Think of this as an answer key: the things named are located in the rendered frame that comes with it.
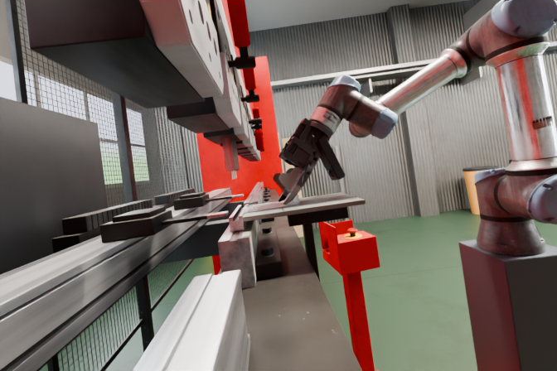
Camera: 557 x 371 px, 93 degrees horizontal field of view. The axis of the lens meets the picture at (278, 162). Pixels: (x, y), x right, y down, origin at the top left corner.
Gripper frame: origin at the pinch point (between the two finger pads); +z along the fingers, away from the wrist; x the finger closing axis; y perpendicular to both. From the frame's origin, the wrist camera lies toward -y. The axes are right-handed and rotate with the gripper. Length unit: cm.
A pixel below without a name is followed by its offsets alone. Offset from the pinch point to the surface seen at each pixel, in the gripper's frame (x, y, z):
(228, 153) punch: 4.3, 18.0, -1.8
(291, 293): 19.3, -4.5, 13.8
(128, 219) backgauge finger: 1.5, 28.3, 21.8
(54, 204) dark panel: -18, 50, 33
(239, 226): 6.5, 7.4, 10.3
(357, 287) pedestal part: -36, -53, 13
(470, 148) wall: -302, -297, -244
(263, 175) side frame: -213, -16, -17
